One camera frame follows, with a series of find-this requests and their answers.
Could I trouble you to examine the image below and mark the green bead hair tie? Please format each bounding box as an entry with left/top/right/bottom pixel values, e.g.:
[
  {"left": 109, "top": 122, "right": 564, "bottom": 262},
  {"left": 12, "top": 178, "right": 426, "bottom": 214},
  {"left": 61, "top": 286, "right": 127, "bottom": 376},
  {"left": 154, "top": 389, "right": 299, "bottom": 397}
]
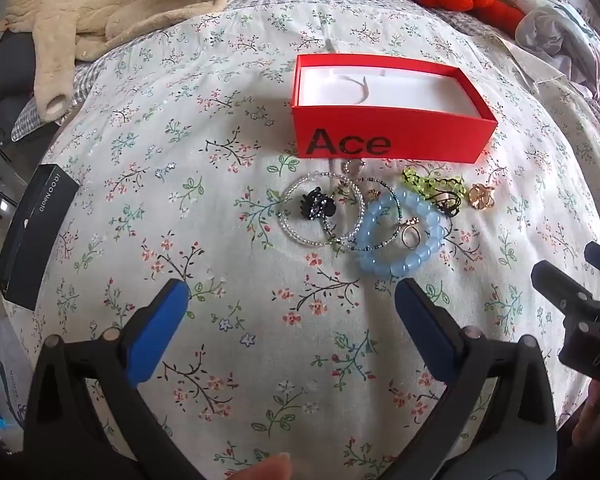
[{"left": 402, "top": 166, "right": 466, "bottom": 218}]

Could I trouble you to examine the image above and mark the gold ring with gem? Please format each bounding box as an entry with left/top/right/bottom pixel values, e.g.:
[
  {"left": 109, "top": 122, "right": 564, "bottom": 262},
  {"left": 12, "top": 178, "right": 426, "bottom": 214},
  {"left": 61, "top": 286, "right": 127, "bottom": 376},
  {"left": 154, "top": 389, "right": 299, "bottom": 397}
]
[{"left": 401, "top": 216, "right": 424, "bottom": 251}]

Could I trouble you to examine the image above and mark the thin dark bead bracelet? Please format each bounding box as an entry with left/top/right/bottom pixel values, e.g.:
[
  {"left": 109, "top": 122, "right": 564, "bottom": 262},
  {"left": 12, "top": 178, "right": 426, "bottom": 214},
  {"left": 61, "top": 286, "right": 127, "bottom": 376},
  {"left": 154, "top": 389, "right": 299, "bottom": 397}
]
[{"left": 325, "top": 177, "right": 406, "bottom": 253}]

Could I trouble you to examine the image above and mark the clear bead bracelet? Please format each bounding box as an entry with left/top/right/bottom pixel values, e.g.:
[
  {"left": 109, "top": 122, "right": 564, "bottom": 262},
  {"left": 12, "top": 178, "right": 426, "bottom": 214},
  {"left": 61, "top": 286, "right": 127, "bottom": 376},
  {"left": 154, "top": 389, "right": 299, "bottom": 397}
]
[{"left": 277, "top": 172, "right": 366, "bottom": 248}]

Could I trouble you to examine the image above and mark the cream fabric sheet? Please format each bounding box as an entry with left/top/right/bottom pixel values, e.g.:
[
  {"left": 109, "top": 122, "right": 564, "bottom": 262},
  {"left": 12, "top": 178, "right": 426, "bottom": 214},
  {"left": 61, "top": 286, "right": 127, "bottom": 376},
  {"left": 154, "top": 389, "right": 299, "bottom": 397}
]
[{"left": 495, "top": 35, "right": 572, "bottom": 97}]

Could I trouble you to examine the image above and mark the person's left hand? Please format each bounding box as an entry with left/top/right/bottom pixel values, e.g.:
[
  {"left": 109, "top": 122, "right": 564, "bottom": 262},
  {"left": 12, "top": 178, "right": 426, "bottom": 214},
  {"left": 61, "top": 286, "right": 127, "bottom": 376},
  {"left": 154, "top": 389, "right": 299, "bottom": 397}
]
[{"left": 230, "top": 451, "right": 293, "bottom": 480}]

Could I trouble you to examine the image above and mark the black phone box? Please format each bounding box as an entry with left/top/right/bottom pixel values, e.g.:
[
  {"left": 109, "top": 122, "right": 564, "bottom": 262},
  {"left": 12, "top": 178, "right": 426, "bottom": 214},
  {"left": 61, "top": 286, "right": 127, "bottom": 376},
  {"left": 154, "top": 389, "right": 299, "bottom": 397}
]
[{"left": 0, "top": 162, "right": 80, "bottom": 312}]

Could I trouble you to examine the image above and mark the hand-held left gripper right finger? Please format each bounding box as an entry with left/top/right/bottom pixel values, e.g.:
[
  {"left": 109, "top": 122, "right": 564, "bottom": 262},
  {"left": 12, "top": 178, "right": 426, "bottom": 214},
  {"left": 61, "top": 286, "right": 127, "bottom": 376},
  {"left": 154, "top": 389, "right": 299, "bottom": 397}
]
[{"left": 380, "top": 277, "right": 558, "bottom": 480}]

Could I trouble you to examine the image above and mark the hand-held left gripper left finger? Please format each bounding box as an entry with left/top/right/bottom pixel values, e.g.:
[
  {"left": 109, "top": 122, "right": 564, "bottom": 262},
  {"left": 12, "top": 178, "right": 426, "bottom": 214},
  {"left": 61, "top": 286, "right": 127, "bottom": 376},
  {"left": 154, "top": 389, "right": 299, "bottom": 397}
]
[{"left": 22, "top": 277, "right": 206, "bottom": 480}]

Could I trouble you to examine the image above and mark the red cardboard box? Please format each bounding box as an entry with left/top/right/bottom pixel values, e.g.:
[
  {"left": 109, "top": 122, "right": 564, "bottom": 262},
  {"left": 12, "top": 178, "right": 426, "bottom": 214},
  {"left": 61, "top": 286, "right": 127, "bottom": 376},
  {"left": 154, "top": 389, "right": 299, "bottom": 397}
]
[{"left": 291, "top": 54, "right": 500, "bottom": 165}]

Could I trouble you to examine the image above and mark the floral bedsheet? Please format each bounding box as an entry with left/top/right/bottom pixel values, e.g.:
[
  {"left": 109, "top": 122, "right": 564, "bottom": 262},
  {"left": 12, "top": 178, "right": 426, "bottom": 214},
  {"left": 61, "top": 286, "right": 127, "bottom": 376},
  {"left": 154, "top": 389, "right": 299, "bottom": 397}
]
[{"left": 0, "top": 0, "right": 600, "bottom": 480}]

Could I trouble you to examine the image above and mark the grey white crumpled garment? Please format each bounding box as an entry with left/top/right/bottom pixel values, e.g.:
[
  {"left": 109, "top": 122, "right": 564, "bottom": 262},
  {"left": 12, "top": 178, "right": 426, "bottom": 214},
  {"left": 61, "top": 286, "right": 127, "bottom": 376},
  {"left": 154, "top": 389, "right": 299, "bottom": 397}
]
[{"left": 515, "top": 0, "right": 600, "bottom": 102}]

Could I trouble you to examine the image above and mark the black hair claw clip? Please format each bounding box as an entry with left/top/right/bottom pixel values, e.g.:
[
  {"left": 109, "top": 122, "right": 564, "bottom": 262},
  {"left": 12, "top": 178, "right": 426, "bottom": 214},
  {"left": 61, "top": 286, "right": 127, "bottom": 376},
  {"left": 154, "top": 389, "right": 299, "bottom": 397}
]
[{"left": 300, "top": 187, "right": 337, "bottom": 221}]

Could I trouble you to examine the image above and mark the dark grey chair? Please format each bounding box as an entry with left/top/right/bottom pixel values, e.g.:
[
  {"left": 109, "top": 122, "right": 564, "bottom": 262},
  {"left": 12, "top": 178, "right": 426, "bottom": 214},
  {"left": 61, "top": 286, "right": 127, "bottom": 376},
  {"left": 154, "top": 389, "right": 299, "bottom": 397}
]
[{"left": 0, "top": 30, "right": 37, "bottom": 127}]

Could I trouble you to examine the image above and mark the gold flower ring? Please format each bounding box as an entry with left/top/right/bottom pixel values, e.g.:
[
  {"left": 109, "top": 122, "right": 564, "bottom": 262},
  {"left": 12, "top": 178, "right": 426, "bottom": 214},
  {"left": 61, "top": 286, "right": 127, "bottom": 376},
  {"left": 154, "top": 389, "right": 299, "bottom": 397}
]
[{"left": 467, "top": 182, "right": 496, "bottom": 210}]

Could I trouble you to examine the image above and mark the orange plush toy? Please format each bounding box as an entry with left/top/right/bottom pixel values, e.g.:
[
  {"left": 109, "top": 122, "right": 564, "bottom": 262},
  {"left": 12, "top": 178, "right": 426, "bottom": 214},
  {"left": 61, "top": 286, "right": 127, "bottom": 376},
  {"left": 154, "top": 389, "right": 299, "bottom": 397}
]
[{"left": 474, "top": 0, "right": 529, "bottom": 34}]

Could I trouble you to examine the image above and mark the beige fleece jacket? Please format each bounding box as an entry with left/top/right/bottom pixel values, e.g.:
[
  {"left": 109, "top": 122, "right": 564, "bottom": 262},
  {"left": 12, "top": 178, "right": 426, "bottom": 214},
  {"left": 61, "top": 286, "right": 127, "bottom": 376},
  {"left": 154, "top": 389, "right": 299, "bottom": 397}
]
[{"left": 0, "top": 0, "right": 229, "bottom": 120}]

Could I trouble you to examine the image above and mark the light blue bead bracelet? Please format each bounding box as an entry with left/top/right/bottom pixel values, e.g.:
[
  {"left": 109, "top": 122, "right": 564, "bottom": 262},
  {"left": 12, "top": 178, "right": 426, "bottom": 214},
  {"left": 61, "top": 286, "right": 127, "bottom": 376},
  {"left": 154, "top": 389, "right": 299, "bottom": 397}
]
[{"left": 355, "top": 187, "right": 446, "bottom": 278}]

